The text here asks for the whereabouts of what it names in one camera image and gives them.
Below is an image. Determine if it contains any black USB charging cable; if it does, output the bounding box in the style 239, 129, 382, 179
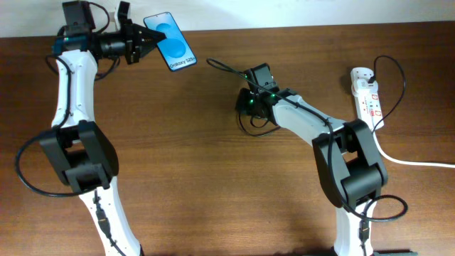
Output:
237, 55, 407, 138

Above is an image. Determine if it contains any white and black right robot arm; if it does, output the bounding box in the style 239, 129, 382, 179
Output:
235, 63, 388, 255

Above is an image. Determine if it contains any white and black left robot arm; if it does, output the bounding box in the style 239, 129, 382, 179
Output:
39, 1, 165, 255

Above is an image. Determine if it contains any white power strip cord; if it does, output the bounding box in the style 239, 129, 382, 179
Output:
370, 110, 455, 169

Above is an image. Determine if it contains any blue Galaxy smartphone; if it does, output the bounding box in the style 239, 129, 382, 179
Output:
143, 12, 198, 72

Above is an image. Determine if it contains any white power strip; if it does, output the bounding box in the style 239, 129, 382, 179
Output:
350, 67, 385, 132

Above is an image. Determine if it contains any white USB charger adapter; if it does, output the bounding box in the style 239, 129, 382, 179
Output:
350, 67, 378, 97

